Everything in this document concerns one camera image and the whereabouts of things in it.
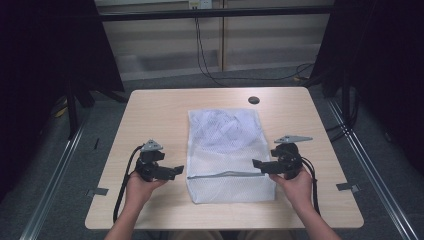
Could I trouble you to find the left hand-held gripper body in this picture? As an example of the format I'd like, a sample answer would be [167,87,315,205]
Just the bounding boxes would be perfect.
[135,139,167,183]

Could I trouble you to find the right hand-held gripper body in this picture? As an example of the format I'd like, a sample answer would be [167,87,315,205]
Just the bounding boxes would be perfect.
[270,135,314,181]

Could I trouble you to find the white mesh laundry bag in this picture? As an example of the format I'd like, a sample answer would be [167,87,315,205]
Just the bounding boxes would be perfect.
[186,107,277,205]

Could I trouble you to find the person's left hand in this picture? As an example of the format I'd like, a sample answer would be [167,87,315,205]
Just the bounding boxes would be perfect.
[124,170,168,209]

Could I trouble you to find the person's right hand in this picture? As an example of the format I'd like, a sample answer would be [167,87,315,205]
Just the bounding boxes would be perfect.
[268,166,315,210]

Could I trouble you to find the white printed garment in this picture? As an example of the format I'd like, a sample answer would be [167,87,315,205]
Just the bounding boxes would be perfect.
[189,109,266,155]

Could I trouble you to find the grey tape strip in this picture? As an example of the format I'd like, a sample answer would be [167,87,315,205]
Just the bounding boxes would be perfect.
[335,182,361,194]
[85,187,110,198]

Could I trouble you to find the person's legs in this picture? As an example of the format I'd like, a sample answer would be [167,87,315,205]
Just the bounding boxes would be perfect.
[165,229,298,240]

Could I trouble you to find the black metal stand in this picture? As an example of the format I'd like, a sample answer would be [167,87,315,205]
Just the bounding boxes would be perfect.
[340,71,360,129]
[64,78,98,141]

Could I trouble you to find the black curtain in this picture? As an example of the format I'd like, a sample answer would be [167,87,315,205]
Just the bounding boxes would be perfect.
[0,0,126,203]
[309,0,424,176]

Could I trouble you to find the black horizontal bar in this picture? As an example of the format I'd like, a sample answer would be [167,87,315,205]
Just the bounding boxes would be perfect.
[98,5,335,23]

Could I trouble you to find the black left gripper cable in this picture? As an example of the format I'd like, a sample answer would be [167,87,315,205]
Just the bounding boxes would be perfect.
[112,145,145,224]

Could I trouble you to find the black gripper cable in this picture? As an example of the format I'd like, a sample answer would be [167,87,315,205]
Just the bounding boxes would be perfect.
[112,145,145,224]
[299,155,322,216]

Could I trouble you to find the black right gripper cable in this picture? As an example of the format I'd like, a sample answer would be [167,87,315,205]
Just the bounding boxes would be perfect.
[299,155,322,216]

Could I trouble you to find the black floor cables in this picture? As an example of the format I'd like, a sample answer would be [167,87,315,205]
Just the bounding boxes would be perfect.
[325,122,352,144]

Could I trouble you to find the aluminium floor rail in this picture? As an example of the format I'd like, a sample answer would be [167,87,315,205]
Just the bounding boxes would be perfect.
[325,98,420,240]
[19,121,88,240]

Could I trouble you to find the black wall cable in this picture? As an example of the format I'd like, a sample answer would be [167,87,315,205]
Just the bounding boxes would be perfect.
[193,16,315,89]

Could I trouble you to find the white wall outlet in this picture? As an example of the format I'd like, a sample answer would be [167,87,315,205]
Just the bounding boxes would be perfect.
[187,0,214,10]

